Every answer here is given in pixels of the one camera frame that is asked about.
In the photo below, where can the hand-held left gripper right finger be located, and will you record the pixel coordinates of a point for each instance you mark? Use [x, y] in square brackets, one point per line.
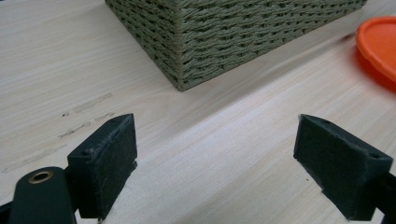
[339, 168]

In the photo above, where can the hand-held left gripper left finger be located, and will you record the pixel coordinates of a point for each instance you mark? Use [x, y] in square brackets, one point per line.
[106, 174]

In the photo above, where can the orange plastic plate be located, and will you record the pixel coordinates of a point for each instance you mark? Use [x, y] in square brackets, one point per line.
[380, 43]

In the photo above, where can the green woven basket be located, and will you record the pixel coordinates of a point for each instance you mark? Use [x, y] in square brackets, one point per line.
[224, 34]

